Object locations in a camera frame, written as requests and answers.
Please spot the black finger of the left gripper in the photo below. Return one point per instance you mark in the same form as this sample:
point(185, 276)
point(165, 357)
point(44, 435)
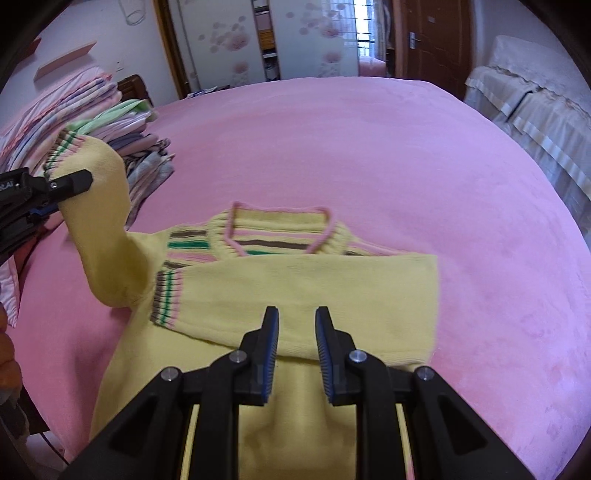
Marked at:
point(69, 186)

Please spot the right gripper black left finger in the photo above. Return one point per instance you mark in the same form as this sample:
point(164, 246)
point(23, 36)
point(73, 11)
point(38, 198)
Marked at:
point(186, 416)

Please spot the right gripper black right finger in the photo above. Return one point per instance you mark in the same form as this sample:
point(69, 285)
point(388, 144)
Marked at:
point(408, 424)

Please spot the yellow striped knit sweater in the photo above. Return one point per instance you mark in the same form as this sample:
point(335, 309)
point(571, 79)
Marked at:
point(195, 290)

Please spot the stack of folded clothes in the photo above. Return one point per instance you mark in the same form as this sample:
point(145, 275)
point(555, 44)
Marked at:
point(147, 162)

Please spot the folded striped pink quilt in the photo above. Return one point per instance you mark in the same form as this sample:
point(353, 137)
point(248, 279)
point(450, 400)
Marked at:
point(26, 138)

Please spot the dark wooden headboard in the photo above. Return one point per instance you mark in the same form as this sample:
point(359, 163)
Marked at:
point(133, 88)

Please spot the floral sliding wardrobe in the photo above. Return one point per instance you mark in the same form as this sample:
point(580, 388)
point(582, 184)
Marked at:
point(211, 45)

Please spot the pink bed blanket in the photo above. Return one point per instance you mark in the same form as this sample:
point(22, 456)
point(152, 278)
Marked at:
point(406, 165)

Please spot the lace covered furniture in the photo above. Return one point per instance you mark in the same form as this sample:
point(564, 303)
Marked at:
point(540, 99)

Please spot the brown wooden door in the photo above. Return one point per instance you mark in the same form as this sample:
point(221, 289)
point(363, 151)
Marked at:
point(434, 38)

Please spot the pink wall shelf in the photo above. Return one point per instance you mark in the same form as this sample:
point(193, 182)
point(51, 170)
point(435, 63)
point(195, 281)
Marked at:
point(62, 60)

